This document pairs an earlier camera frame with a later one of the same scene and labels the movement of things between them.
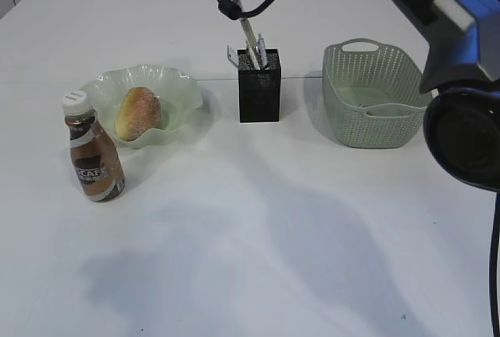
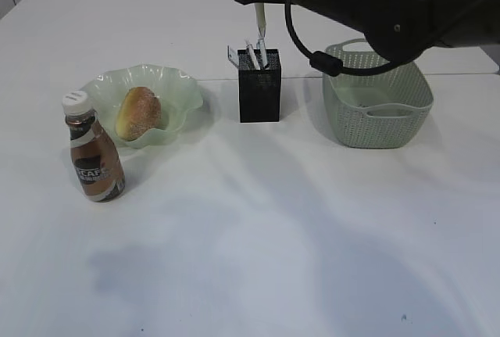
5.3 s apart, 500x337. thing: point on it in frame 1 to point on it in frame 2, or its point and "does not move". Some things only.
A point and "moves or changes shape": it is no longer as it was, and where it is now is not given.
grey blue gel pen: [262, 53] does not move
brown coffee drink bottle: [97, 161] does not move
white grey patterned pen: [251, 41] moves or changes shape
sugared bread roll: [140, 110] does not move
